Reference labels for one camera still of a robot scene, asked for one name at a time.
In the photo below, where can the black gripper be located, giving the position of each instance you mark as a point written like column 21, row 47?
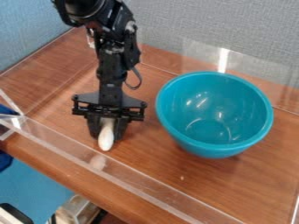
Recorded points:
column 109, row 103

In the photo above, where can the white brown-capped toy mushroom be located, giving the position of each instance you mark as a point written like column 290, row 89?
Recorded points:
column 105, row 137

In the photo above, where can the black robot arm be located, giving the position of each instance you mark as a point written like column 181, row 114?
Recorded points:
column 109, row 23

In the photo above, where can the blue plastic bowl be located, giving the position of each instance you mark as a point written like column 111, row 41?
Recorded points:
column 215, row 113

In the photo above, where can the clear acrylic front barrier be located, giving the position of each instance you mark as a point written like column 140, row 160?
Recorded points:
column 175, row 202

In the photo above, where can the black white device below table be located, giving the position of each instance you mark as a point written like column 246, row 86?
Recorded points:
column 12, row 216

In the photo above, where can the clear acrylic back panel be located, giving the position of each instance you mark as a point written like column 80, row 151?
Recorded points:
column 180, row 55

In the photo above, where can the metal table frame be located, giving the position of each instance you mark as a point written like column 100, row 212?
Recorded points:
column 77, row 211

